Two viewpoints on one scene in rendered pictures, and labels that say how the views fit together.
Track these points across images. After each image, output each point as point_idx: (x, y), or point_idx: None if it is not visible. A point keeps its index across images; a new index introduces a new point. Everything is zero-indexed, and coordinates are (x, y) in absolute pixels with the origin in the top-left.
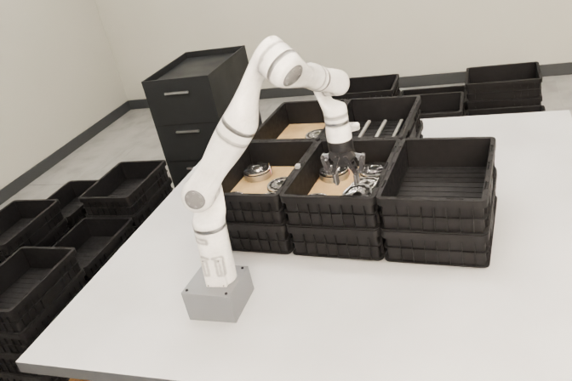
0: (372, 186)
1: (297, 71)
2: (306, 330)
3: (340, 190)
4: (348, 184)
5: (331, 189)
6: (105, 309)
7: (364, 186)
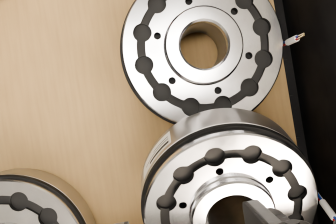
0: (246, 64)
1: None
2: None
3: (57, 54)
4: None
5: (11, 55)
6: None
7: (256, 147)
